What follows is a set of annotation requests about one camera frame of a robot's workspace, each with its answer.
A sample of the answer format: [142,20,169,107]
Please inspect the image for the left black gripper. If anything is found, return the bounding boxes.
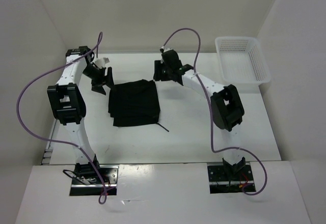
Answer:
[83,64,117,96]

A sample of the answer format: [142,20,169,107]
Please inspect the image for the black shorts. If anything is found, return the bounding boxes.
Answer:
[108,79,160,127]

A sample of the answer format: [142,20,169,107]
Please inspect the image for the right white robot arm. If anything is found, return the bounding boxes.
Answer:
[153,47,246,181]

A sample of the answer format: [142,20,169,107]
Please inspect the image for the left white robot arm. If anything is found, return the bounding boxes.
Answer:
[47,46,115,183]

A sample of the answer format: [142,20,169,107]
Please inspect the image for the white plastic basket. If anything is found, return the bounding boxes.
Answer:
[215,36,271,86]

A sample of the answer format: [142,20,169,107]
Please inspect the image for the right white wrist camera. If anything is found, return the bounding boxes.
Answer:
[159,46,172,53]

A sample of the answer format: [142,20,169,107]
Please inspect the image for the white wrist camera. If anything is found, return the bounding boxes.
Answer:
[93,57,110,69]
[159,46,172,53]

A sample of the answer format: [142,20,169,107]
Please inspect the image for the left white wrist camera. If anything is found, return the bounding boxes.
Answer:
[93,57,110,69]

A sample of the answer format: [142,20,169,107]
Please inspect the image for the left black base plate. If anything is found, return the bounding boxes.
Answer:
[63,165,119,197]

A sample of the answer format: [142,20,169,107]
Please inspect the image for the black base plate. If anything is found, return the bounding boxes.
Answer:
[207,162,256,194]
[63,165,119,197]

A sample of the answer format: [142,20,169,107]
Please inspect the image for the aluminium table edge rail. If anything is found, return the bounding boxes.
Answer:
[40,52,80,165]

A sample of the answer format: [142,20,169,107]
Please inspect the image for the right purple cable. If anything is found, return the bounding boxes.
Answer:
[162,27,268,195]

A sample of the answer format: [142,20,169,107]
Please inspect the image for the purple cable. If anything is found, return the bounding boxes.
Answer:
[162,27,268,195]
[16,32,116,205]

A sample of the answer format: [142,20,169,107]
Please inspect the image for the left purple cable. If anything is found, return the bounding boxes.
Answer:
[16,32,116,205]

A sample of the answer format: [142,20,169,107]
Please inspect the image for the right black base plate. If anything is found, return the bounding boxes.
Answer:
[207,162,256,194]

